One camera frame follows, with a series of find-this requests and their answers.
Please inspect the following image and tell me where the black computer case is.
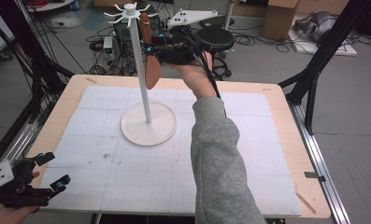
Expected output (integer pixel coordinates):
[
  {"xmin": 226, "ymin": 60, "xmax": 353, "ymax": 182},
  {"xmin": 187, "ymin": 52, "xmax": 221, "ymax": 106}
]
[{"xmin": 112, "ymin": 15, "xmax": 161, "ymax": 45}]

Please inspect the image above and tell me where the white floor board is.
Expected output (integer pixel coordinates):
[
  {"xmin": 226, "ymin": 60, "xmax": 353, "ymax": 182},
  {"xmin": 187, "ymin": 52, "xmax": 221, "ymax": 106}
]
[{"xmin": 290, "ymin": 31, "xmax": 359, "ymax": 57}]

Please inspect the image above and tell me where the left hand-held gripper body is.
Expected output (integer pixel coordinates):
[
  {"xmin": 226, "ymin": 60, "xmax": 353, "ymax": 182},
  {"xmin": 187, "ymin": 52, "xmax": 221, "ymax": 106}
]
[{"xmin": 0, "ymin": 157, "xmax": 55, "ymax": 209}]

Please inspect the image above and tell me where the black metal frame post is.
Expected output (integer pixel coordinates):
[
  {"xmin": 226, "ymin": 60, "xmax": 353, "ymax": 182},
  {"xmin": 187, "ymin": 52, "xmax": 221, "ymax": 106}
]
[
  {"xmin": 278, "ymin": 0, "xmax": 371, "ymax": 134},
  {"xmin": 0, "ymin": 0, "xmax": 65, "ymax": 175}
]

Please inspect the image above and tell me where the grey tape strip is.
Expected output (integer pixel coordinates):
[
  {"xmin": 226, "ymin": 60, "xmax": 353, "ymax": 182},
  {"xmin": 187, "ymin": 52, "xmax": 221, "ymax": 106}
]
[{"xmin": 304, "ymin": 171, "xmax": 326, "ymax": 183}]

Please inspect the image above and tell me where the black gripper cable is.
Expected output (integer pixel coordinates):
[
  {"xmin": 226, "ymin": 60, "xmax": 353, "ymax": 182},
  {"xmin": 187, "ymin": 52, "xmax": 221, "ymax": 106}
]
[{"xmin": 186, "ymin": 36, "xmax": 228, "ymax": 118}]

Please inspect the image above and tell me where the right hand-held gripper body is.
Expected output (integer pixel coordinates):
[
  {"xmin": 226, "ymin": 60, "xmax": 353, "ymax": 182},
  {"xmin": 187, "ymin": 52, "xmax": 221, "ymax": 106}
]
[{"xmin": 151, "ymin": 8, "xmax": 220, "ymax": 67}]

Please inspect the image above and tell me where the person's right hand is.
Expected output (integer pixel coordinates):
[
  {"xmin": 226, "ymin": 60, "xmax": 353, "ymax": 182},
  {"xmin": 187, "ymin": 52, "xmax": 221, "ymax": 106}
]
[{"xmin": 170, "ymin": 50, "xmax": 218, "ymax": 101}]

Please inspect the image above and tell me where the white power adapter box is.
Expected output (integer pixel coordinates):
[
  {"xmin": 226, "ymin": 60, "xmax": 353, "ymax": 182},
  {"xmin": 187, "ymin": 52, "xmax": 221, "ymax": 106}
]
[{"xmin": 103, "ymin": 35, "xmax": 114, "ymax": 60}]

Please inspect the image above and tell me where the grey bag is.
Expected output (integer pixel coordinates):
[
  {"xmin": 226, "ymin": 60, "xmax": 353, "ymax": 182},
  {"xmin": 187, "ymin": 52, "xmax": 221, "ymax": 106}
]
[{"xmin": 293, "ymin": 10, "xmax": 338, "ymax": 43}]

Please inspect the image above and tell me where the black round stool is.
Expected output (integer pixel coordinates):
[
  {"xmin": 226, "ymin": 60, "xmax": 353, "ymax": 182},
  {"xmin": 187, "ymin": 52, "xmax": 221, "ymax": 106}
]
[{"xmin": 197, "ymin": 26, "xmax": 235, "ymax": 82}]

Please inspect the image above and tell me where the white grid mat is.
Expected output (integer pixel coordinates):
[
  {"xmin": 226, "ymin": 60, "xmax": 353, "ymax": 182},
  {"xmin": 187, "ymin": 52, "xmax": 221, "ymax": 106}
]
[{"xmin": 39, "ymin": 85, "xmax": 303, "ymax": 217}]

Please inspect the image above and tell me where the person's left hand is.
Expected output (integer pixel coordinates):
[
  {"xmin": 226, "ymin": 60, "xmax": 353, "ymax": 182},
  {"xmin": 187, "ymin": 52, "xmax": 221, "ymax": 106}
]
[{"xmin": 0, "ymin": 198, "xmax": 40, "ymax": 224}]

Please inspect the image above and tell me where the white hook stand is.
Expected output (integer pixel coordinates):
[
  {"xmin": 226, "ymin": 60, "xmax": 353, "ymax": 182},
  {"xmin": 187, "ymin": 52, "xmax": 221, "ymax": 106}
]
[{"xmin": 103, "ymin": 2, "xmax": 178, "ymax": 147}]

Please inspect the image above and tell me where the wooden spatula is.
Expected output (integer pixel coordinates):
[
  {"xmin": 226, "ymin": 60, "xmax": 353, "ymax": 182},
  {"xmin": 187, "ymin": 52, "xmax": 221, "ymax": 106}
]
[{"xmin": 139, "ymin": 12, "xmax": 163, "ymax": 91}]

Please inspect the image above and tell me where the tangle of black cables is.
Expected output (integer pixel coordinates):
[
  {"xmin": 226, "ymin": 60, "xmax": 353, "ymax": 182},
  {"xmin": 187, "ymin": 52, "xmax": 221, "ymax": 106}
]
[{"xmin": 86, "ymin": 27, "xmax": 137, "ymax": 76}]

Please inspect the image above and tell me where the aluminium rail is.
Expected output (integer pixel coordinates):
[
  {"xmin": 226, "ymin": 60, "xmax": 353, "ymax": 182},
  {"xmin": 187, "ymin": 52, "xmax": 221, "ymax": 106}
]
[
  {"xmin": 0, "ymin": 120, "xmax": 39, "ymax": 169},
  {"xmin": 287, "ymin": 99, "xmax": 352, "ymax": 224}
]

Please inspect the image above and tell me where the large open cardboard box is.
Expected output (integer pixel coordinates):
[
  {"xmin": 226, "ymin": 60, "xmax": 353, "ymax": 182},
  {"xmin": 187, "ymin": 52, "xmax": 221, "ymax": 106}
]
[{"xmin": 262, "ymin": 0, "xmax": 300, "ymax": 41}]

